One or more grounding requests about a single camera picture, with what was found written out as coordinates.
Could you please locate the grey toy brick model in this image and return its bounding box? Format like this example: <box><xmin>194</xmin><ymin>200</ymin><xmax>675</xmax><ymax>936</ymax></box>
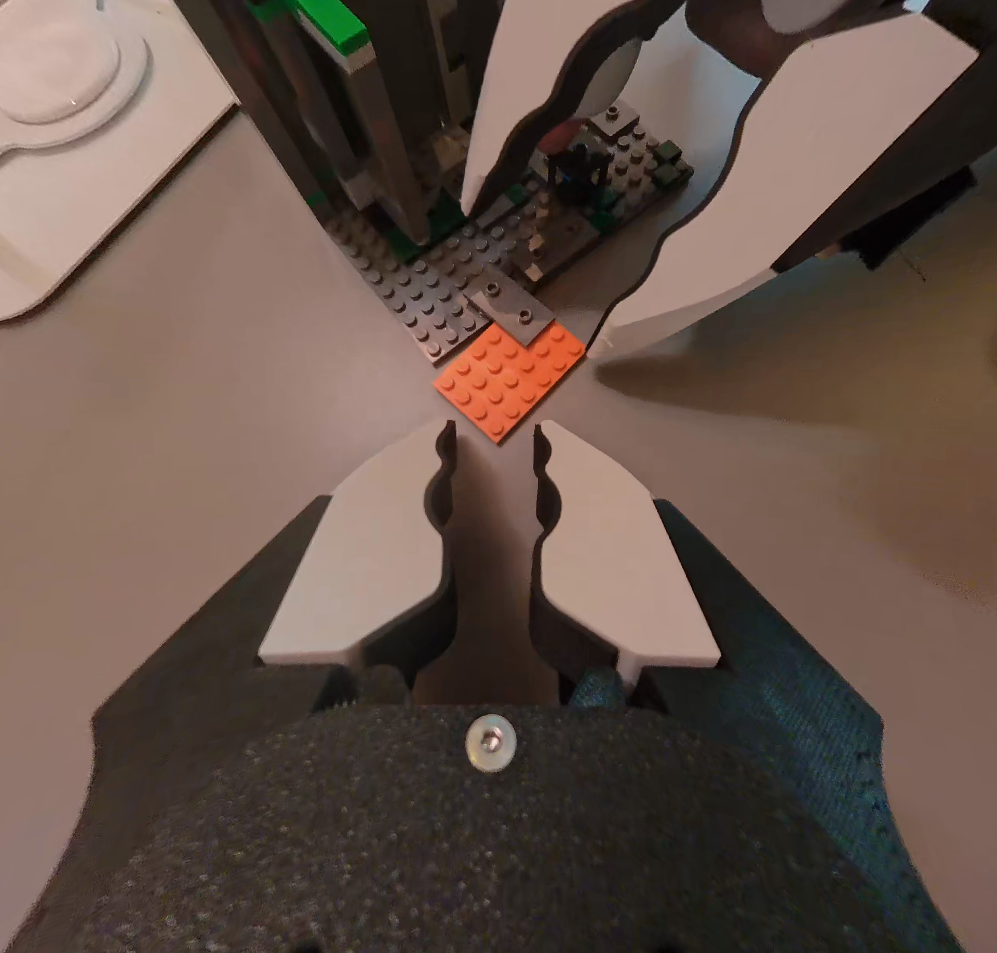
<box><xmin>159</xmin><ymin>0</ymin><xmax>694</xmax><ymax>366</ymax></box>

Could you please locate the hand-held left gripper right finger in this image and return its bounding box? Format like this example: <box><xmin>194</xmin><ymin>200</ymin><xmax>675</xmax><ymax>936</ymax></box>
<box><xmin>532</xmin><ymin>419</ymin><xmax>721</xmax><ymax>669</ymax></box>

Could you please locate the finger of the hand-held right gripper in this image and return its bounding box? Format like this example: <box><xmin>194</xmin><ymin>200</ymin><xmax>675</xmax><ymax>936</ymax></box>
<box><xmin>461</xmin><ymin>0</ymin><xmax>686</xmax><ymax>218</ymax></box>
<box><xmin>588</xmin><ymin>14</ymin><xmax>981</xmax><ymax>358</ymax></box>

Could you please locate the white moulded tray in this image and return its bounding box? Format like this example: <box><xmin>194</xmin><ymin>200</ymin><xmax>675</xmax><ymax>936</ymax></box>
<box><xmin>0</xmin><ymin>0</ymin><xmax>238</xmax><ymax>323</ymax></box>

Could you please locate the dark grey toy plate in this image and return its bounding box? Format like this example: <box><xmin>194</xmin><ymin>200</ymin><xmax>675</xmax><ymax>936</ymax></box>
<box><xmin>467</xmin><ymin>274</ymin><xmax>556</xmax><ymax>346</ymax></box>

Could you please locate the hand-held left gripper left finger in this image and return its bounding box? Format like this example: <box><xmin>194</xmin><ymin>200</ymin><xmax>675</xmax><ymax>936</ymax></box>
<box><xmin>257</xmin><ymin>419</ymin><xmax>456</xmax><ymax>667</ymax></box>

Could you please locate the black toy figure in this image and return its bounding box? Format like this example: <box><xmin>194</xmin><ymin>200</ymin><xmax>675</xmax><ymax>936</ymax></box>
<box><xmin>545</xmin><ymin>139</ymin><xmax>609</xmax><ymax>206</ymax></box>

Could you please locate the orange toy brick plate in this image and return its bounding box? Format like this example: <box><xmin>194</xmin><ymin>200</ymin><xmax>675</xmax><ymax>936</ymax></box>
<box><xmin>433</xmin><ymin>322</ymin><xmax>587</xmax><ymax>444</ymax></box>

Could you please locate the grey desk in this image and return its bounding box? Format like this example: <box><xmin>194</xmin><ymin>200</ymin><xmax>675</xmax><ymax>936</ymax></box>
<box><xmin>0</xmin><ymin>3</ymin><xmax>997</xmax><ymax>938</ymax></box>

